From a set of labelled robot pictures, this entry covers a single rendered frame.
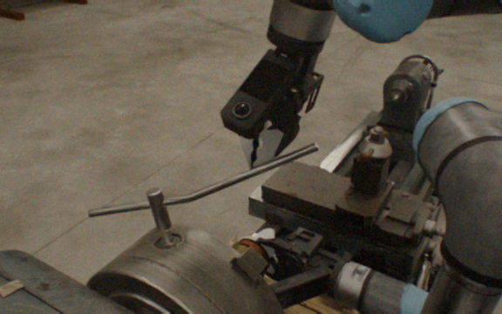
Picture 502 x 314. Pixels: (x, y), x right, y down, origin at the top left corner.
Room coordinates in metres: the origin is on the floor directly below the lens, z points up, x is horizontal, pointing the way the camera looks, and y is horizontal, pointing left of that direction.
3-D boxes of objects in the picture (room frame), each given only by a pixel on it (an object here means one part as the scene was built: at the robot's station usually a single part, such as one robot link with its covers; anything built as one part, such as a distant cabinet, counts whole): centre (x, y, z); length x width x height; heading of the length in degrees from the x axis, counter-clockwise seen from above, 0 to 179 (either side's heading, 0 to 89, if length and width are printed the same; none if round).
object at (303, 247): (0.66, -0.11, 1.08); 0.12 x 0.09 x 0.08; 57
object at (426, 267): (0.97, -0.44, 0.75); 0.27 x 0.10 x 0.23; 148
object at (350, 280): (0.61, -0.18, 1.09); 0.08 x 0.05 x 0.08; 147
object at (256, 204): (1.10, -0.26, 0.90); 0.47 x 0.30 x 0.06; 58
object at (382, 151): (1.02, -0.30, 1.13); 0.08 x 0.08 x 0.03
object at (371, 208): (0.99, -0.29, 0.99); 0.20 x 0.10 x 0.05; 148
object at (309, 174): (1.05, -0.25, 0.95); 0.43 x 0.17 x 0.05; 58
